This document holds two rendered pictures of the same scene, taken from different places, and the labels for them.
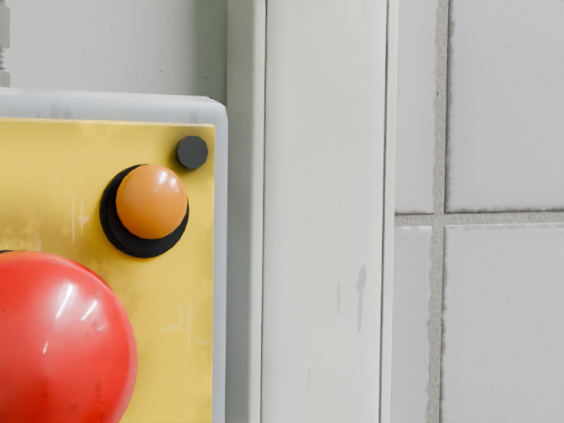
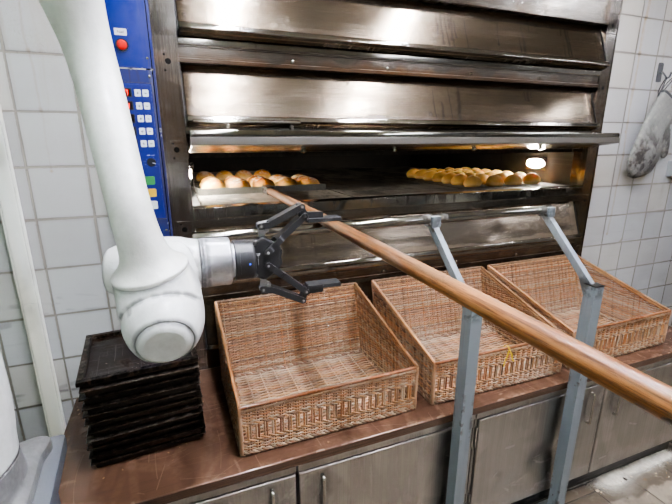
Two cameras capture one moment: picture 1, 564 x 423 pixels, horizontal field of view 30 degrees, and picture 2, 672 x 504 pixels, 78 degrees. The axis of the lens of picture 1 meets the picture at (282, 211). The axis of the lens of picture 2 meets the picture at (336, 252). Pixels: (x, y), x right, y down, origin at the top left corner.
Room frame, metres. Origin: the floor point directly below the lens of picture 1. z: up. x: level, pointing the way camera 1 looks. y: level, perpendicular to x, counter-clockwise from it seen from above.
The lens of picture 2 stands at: (-0.73, -1.10, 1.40)
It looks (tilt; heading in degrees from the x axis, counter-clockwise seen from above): 15 degrees down; 8
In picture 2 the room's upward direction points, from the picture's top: straight up
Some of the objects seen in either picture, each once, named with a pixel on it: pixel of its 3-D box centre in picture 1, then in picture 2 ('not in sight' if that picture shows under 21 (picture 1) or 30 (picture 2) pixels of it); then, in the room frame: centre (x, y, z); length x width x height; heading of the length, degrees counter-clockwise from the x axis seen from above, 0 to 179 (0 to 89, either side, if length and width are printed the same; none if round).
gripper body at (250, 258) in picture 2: not in sight; (257, 257); (0.00, -0.84, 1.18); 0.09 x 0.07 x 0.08; 119
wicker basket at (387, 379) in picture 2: not in sight; (309, 352); (0.48, -0.84, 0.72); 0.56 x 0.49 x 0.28; 120
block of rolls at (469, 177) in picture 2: not in sight; (469, 175); (1.67, -1.51, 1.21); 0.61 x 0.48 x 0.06; 29
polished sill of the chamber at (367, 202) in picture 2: not in sight; (419, 199); (1.02, -1.21, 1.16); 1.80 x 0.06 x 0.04; 119
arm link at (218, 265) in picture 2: not in sight; (217, 261); (-0.04, -0.78, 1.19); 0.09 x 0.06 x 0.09; 29
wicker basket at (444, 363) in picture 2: not in sight; (460, 323); (0.78, -1.37, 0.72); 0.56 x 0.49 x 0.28; 118
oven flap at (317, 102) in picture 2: not in sight; (428, 102); (1.00, -1.22, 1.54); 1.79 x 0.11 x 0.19; 119
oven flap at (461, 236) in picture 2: not in sight; (421, 233); (1.00, -1.22, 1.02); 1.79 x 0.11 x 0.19; 119
